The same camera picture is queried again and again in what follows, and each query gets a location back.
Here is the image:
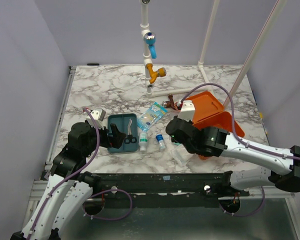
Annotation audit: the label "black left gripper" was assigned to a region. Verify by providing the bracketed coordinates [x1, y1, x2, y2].
[83, 122, 127, 157]

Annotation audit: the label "white gauze pad packet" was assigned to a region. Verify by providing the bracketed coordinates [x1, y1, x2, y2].
[170, 145, 193, 167]

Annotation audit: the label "orange medicine kit box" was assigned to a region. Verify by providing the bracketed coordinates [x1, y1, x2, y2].
[182, 91, 238, 159]

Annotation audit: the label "blue-labelled bandage roll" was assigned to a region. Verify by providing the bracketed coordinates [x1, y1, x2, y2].
[155, 134, 166, 150]

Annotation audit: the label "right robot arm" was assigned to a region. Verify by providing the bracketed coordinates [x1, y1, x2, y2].
[165, 116, 300, 196]

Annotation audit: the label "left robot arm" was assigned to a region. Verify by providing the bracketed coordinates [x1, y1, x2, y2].
[11, 121, 127, 240]

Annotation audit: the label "teal divided tray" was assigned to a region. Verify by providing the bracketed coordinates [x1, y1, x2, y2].
[107, 113, 139, 154]

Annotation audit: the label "white bottle green label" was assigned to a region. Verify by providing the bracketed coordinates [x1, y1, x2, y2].
[138, 132, 148, 153]

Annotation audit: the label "blue cotton swab bag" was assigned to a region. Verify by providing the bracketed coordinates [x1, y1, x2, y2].
[137, 102, 168, 132]

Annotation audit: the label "yellow faucet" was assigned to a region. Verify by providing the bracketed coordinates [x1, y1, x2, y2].
[145, 63, 167, 85]

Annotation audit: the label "black-handled bandage scissors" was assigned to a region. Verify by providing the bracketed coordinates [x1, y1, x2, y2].
[124, 118, 137, 144]

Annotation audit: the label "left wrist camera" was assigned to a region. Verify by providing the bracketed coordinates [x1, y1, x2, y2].
[83, 107, 106, 129]

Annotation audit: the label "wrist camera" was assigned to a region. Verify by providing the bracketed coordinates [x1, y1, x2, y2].
[177, 100, 196, 122]
[83, 107, 106, 129]

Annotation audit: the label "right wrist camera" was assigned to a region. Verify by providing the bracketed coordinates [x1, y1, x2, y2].
[177, 100, 196, 122]

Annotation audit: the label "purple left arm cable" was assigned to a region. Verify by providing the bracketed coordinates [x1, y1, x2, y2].
[29, 107, 133, 238]

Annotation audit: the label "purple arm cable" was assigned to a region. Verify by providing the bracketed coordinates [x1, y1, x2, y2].
[29, 107, 133, 238]
[181, 82, 300, 217]

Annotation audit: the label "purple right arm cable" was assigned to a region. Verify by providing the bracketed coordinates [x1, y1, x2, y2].
[181, 82, 300, 217]

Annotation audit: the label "white PVC pipe frame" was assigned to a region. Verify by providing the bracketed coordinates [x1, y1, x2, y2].
[139, 0, 288, 106]

